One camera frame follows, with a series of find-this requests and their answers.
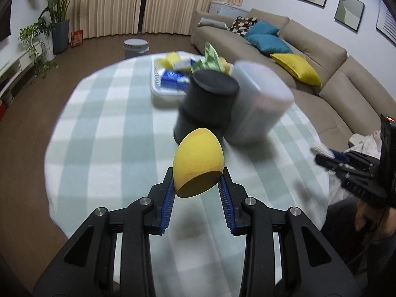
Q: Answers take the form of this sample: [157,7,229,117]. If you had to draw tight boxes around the black cylindrical container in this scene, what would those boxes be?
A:
[173,69,240,144]

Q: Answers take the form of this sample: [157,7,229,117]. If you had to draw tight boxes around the green checkered tablecloth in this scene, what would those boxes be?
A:
[44,56,329,296]

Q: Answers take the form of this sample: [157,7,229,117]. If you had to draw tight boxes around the grey folded blanket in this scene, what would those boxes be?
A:
[197,18,228,30]

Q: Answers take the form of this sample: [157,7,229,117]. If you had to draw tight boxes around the yellow egg-shaped sponge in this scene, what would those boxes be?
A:
[173,128,224,198]

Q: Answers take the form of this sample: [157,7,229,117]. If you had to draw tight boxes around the white TV console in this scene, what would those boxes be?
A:
[1,50,34,119]

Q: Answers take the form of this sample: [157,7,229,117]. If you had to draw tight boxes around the black white patterned cushion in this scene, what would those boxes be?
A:
[229,16,257,37]

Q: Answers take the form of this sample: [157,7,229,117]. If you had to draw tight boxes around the person's right hand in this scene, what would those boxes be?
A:
[355,200,395,241]

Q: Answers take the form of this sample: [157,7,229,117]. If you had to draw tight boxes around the green microfiber cloth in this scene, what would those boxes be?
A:
[191,42,231,74]

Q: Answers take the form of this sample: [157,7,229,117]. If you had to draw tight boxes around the teal cushion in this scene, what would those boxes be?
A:
[244,21,280,38]
[245,34,293,56]

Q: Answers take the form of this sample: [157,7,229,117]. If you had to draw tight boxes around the white plastic tray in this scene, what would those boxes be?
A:
[151,54,190,108]

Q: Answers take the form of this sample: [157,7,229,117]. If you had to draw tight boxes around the yellow sponge cloth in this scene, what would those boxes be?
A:
[160,52,181,71]

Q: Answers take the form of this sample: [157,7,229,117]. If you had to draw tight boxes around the tall potted plant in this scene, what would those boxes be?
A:
[25,0,99,55]

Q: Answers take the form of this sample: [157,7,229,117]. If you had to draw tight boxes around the translucent plastic jar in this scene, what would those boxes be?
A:
[224,60,294,146]

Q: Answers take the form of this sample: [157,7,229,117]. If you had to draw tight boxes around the yellow cushion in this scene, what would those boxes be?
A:
[271,54,322,87]

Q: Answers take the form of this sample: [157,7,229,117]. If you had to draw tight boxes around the teal cushion rear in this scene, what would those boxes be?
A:
[244,21,280,38]

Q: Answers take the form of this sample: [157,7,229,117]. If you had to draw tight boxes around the red box on floor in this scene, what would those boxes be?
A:
[71,29,84,48]

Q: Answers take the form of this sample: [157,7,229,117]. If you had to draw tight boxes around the teal cushion front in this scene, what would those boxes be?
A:
[245,34,293,56]

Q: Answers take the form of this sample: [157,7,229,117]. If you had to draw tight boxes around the beige curtains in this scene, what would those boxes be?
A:
[66,0,242,39]

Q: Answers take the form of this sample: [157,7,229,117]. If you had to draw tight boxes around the white cabinet behind sofa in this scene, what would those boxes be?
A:
[209,1,248,18]

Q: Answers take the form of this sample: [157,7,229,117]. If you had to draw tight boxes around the beige leather sofa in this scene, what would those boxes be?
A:
[191,9,395,150]

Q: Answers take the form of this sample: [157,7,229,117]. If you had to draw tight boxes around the trailing ivy plant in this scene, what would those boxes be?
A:
[19,18,58,78]

